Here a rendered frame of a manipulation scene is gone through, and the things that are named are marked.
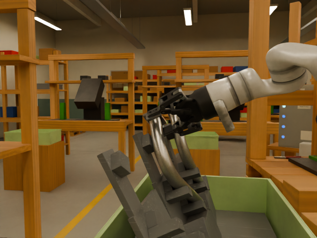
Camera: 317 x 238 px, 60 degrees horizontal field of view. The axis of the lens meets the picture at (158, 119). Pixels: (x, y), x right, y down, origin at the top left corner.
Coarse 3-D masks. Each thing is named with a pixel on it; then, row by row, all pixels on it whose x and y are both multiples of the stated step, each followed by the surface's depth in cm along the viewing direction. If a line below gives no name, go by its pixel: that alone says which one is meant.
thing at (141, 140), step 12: (144, 144) 63; (144, 156) 62; (156, 168) 66; (156, 180) 62; (168, 204) 63; (180, 204) 71; (180, 216) 67; (192, 216) 72; (204, 216) 69; (216, 228) 73
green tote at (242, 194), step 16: (208, 176) 94; (224, 176) 93; (144, 192) 88; (224, 192) 93; (240, 192) 92; (256, 192) 91; (272, 192) 83; (224, 208) 93; (240, 208) 92; (256, 208) 91; (272, 208) 82; (288, 208) 66; (112, 224) 59; (128, 224) 71; (272, 224) 82; (288, 224) 66; (304, 224) 57
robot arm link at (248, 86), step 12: (240, 72) 60; (252, 72) 58; (240, 84) 58; (252, 84) 58; (264, 84) 59; (276, 84) 59; (288, 84) 57; (300, 84) 57; (240, 96) 59; (252, 96) 59; (264, 96) 60
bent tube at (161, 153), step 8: (152, 120) 66; (160, 120) 67; (152, 128) 65; (160, 128) 65; (152, 136) 63; (160, 136) 63; (152, 144) 63; (160, 144) 61; (160, 152) 61; (160, 160) 60; (168, 160) 60; (160, 168) 61; (168, 168) 60; (168, 176) 61; (176, 176) 61; (176, 184) 62; (184, 184) 64; (192, 192) 68; (192, 200) 70
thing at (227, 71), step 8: (160, 72) 866; (168, 72) 825; (184, 72) 821; (192, 72) 841; (200, 72) 815; (216, 72) 801; (224, 72) 798; (232, 72) 795; (160, 80) 868; (168, 80) 829; (160, 88) 823; (184, 88) 813; (192, 88) 809; (160, 96) 872
